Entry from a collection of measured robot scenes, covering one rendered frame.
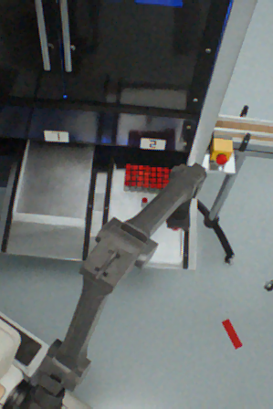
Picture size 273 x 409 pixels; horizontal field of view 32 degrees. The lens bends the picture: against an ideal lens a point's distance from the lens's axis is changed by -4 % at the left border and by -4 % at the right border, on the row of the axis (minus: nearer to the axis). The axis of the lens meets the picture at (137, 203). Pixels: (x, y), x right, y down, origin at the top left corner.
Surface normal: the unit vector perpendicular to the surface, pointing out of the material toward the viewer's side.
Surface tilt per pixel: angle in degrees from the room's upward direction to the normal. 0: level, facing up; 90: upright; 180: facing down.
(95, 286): 62
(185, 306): 0
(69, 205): 0
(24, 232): 0
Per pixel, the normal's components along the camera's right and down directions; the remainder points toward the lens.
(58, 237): 0.07, -0.46
